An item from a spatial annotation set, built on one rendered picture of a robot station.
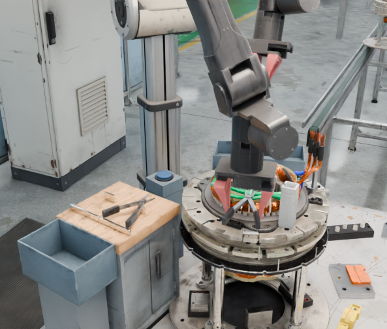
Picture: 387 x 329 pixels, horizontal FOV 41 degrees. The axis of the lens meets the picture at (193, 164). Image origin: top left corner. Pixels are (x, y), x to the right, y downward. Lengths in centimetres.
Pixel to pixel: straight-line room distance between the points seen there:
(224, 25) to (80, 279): 53
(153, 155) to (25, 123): 201
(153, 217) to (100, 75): 255
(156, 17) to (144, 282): 65
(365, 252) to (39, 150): 239
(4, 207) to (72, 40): 111
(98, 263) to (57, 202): 237
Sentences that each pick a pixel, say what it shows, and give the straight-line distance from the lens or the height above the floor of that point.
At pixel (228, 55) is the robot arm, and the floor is 146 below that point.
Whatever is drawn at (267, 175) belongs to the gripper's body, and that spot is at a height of 126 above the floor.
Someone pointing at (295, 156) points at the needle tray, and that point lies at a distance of 150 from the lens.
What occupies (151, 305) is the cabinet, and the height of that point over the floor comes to 83.
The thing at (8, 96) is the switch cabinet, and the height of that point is 61.
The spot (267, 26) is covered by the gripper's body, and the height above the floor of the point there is 146.
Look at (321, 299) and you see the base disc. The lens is 135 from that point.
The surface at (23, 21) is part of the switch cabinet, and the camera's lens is 320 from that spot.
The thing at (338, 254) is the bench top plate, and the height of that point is 78.
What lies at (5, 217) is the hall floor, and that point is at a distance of 332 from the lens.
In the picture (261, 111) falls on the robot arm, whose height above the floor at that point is 138.
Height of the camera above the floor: 166
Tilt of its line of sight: 26 degrees down
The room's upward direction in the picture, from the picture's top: straight up
